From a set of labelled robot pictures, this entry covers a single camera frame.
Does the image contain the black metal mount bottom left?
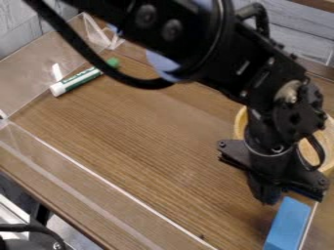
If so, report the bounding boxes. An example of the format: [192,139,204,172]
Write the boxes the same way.
[0,224,68,250]

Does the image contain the green and white marker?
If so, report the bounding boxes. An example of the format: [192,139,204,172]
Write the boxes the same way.
[48,58,121,98]

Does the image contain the clear acrylic tray walls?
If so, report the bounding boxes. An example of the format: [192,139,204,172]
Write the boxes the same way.
[0,10,334,250]

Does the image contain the black cable bottom left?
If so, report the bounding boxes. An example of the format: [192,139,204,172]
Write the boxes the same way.
[0,223,66,250]

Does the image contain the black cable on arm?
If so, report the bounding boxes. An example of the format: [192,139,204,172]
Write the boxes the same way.
[24,0,175,90]

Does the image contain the blue rectangular block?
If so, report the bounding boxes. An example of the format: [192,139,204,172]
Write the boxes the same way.
[261,197,311,250]

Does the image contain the brown wooden bowl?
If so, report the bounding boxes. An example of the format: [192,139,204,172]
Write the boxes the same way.
[233,106,334,176]

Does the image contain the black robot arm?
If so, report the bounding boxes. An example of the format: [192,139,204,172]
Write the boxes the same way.
[64,0,328,204]

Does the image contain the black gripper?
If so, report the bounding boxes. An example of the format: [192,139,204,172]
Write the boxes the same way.
[216,140,330,205]

